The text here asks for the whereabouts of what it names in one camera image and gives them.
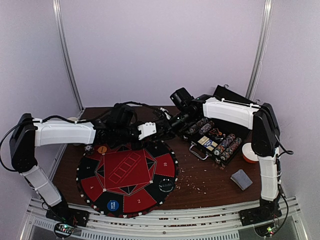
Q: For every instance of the white floral mug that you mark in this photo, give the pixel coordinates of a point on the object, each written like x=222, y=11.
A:
x=73, y=119

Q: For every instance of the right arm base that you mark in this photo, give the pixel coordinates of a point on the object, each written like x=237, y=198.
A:
x=258, y=215

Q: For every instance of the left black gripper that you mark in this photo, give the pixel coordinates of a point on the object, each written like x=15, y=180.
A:
x=135, y=146

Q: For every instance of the front right chip row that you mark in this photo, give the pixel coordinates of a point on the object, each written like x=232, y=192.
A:
x=231, y=149

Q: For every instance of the blue small blind button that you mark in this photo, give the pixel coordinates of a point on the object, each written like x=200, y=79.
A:
x=113, y=205

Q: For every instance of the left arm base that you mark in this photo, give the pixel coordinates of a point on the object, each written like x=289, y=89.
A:
x=70, y=216

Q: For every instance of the front aluminium rail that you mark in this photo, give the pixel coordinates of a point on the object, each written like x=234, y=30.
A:
x=208, y=223

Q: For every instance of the back left chip row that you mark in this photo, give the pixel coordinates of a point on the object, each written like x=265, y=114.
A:
x=195, y=127

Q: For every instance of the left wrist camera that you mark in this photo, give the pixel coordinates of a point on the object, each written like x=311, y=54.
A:
x=147, y=129

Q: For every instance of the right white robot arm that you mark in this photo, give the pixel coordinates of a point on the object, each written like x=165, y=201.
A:
x=265, y=144

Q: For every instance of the orange big blind button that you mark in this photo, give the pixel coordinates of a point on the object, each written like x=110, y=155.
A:
x=102, y=149

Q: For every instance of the black poker chip case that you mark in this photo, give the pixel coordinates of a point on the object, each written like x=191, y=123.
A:
x=225, y=130

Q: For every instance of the right aluminium frame post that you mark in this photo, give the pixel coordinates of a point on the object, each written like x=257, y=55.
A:
x=261, y=48

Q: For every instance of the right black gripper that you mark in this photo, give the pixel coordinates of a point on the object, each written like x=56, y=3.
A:
x=173, y=122

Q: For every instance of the orange white bowl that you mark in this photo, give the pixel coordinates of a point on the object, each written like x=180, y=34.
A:
x=248, y=153

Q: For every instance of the round red black poker mat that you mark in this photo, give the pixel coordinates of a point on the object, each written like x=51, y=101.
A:
x=128, y=176

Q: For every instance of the red black triangle card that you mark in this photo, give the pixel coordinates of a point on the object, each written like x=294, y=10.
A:
x=216, y=133

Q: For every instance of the back right chip row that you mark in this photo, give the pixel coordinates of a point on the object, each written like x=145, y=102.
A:
x=224, y=144

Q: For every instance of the aluminium frame post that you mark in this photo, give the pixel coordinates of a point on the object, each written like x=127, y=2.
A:
x=65, y=52
x=261, y=48

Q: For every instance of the boxed card decks in case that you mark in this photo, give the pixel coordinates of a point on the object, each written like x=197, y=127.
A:
x=207, y=143

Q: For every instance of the front left chip row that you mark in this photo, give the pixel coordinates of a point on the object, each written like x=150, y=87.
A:
x=206, y=128

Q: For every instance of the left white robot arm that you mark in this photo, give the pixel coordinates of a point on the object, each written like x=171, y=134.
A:
x=34, y=143

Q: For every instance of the chip row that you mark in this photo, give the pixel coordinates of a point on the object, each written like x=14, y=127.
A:
x=195, y=127
x=224, y=144
x=231, y=149
x=206, y=128

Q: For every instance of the left aluminium frame post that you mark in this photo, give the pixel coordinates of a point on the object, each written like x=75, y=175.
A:
x=65, y=52

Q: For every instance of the clear dealer button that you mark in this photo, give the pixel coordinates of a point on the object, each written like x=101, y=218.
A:
x=166, y=185

